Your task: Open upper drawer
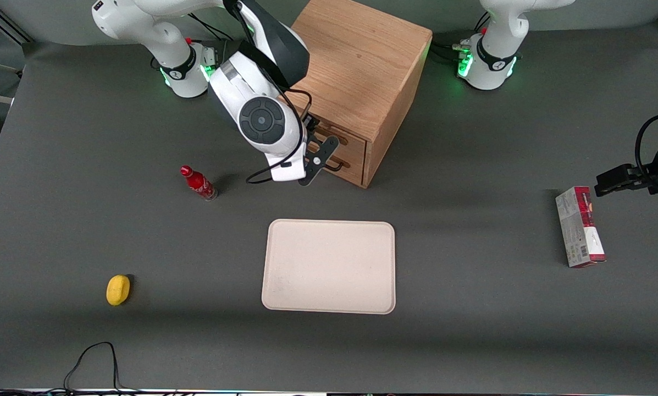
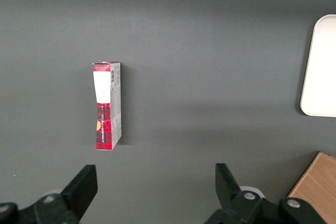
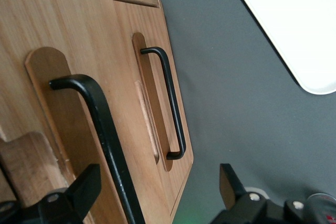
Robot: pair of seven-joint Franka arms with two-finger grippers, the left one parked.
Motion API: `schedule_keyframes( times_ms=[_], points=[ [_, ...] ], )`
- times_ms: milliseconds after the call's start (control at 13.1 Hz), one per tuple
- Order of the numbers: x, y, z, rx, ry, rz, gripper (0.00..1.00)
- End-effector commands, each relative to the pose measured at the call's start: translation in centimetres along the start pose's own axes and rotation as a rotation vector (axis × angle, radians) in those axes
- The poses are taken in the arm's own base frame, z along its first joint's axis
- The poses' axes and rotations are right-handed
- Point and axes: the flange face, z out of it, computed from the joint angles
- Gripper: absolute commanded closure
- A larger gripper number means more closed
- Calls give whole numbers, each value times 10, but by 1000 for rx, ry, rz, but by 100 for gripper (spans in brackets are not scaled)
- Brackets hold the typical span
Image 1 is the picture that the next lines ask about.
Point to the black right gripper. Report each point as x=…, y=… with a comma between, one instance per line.
x=310, y=122

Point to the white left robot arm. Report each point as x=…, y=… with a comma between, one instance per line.
x=493, y=60

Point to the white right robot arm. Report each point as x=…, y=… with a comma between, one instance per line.
x=263, y=110

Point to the wooden drawer cabinet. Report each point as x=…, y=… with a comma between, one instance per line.
x=372, y=60

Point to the red and white carton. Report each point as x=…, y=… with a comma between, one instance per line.
x=579, y=228

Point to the red cola bottle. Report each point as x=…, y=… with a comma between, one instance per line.
x=199, y=184

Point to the beige rectangular tray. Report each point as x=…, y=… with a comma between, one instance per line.
x=328, y=267

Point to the yellow lemon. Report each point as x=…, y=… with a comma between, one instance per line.
x=117, y=290

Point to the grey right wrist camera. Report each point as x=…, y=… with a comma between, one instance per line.
x=287, y=170

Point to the aluminium frame profile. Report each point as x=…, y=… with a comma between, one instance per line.
x=7, y=23

